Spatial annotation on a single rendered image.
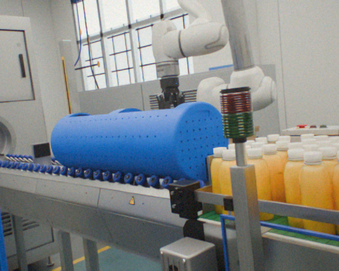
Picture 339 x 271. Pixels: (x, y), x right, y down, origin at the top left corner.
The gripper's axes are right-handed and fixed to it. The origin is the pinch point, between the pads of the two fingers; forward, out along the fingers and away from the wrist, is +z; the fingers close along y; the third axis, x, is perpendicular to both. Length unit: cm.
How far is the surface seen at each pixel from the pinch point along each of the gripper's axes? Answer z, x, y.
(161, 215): 28.4, 8.9, 19.2
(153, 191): 20.7, 2.8, 16.9
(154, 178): 16.1, 3.2, 16.0
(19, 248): 81, -177, 1
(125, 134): -0.6, -6.7, 19.1
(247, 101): -9, 67, 42
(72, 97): -21, -121, -25
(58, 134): -2, -59, 19
